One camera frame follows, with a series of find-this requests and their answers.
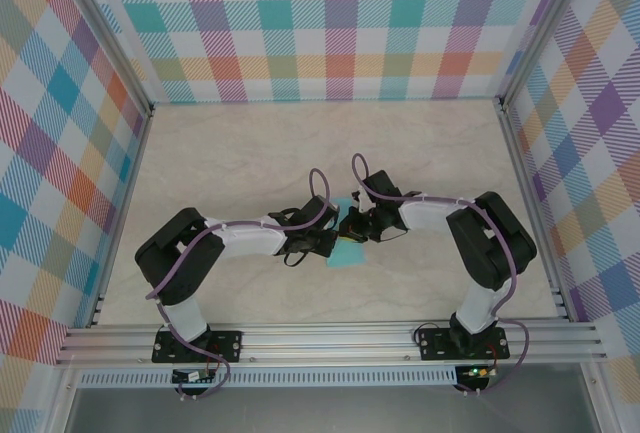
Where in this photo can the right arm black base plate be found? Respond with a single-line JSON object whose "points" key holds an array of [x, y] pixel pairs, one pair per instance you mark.
{"points": [[435, 343]]}

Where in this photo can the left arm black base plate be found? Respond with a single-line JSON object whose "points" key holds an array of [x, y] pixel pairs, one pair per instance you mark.
{"points": [[227, 345]]}

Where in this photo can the aluminium side rail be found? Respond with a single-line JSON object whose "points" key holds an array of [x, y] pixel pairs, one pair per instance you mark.
{"points": [[122, 213], [535, 213]]}

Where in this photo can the long aluminium base rail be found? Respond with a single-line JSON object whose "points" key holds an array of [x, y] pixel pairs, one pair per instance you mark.
{"points": [[325, 340]]}

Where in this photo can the aluminium frame post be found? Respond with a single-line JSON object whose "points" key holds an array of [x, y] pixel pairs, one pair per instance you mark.
{"points": [[542, 33], [105, 33]]}

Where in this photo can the teal square paper sheet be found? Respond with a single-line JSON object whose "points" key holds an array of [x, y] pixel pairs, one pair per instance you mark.
{"points": [[347, 257]]}

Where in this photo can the small black circuit board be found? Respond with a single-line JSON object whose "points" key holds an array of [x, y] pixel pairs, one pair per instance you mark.
{"points": [[192, 377]]}

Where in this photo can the circuit board with green light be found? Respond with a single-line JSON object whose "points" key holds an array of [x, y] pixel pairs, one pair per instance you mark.
{"points": [[475, 372]]}

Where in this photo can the grey metal panel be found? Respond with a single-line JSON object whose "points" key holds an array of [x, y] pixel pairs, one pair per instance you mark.
{"points": [[325, 410]]}

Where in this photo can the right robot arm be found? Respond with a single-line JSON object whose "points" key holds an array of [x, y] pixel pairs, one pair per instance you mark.
{"points": [[425, 215]]}

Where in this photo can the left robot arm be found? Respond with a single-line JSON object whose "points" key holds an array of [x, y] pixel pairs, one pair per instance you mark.
{"points": [[250, 240]]}

